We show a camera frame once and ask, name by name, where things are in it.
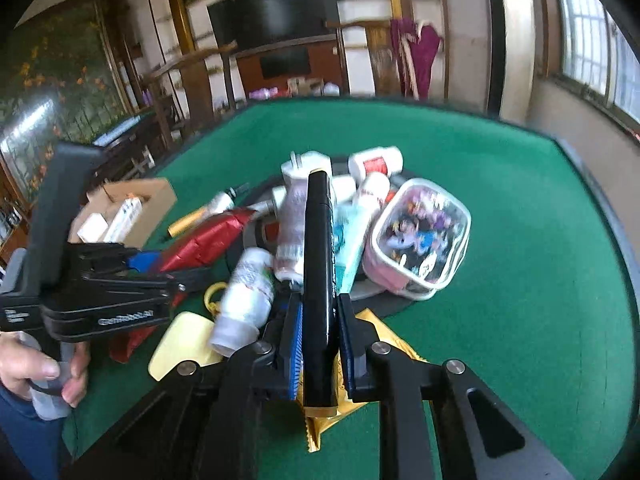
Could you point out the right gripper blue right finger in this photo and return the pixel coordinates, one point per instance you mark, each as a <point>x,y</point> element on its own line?
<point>356,338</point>

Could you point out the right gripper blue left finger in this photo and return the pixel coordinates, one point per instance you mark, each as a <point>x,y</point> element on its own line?
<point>290,353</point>

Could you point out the white small box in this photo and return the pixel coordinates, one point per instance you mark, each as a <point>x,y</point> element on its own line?
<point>93,229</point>

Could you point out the yellow gold foil packet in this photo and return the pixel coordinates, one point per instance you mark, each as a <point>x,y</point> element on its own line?
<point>316,425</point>

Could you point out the white round bottle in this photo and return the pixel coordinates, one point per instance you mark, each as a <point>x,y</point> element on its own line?
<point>246,304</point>

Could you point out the L'Occitane hand cream tube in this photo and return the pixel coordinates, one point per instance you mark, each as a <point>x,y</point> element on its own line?
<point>289,261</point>

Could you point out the pale yellow soap bar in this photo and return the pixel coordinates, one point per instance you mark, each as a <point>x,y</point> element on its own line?
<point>186,339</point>

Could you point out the teal white tube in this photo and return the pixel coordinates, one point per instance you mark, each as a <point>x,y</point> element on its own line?
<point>351,228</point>

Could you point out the cartoon print clear pouch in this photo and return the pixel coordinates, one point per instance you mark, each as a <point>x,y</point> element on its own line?
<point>418,241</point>

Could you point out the red glossy pouch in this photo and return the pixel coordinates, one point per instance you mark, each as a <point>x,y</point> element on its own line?
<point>200,248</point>

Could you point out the white red cream tube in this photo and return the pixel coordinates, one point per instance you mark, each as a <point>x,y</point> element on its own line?
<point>373,190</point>

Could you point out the yellow black pen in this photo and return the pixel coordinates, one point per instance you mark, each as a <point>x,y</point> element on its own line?
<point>221,202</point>

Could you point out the white power adapter plug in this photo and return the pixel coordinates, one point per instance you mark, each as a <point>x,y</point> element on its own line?
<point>300,166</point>

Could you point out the white red small bottle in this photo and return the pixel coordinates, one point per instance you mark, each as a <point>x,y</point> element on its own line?
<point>387,161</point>

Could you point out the white blue toothpaste box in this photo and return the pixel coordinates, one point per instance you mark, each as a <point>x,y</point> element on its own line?
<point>124,220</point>

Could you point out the blue sleeve forearm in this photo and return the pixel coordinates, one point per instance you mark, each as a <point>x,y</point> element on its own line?
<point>31,448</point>

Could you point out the person's left hand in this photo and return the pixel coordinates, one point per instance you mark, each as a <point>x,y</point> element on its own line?
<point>19,364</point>

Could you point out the round table centre control panel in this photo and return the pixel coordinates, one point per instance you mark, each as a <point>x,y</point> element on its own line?
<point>263,233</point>

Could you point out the brown cardboard box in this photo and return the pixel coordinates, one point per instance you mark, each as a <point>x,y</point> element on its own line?
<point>157,197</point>

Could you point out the flower landscape painting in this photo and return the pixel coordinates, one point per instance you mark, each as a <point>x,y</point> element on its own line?
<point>59,82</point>

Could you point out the wooden armchair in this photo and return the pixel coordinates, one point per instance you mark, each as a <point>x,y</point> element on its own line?
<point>195,81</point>

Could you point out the wooden chair with purple cloth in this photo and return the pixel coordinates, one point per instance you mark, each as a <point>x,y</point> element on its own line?
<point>378,44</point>

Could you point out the purple cloth on chair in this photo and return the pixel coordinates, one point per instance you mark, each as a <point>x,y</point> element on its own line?
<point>415,45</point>

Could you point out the white standing air conditioner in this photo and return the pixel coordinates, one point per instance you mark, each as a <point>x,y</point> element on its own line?
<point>512,39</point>

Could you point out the black wall television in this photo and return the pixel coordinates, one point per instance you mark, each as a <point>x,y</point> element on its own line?
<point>257,24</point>

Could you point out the window with metal frame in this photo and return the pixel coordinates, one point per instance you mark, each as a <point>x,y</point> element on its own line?
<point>598,63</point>

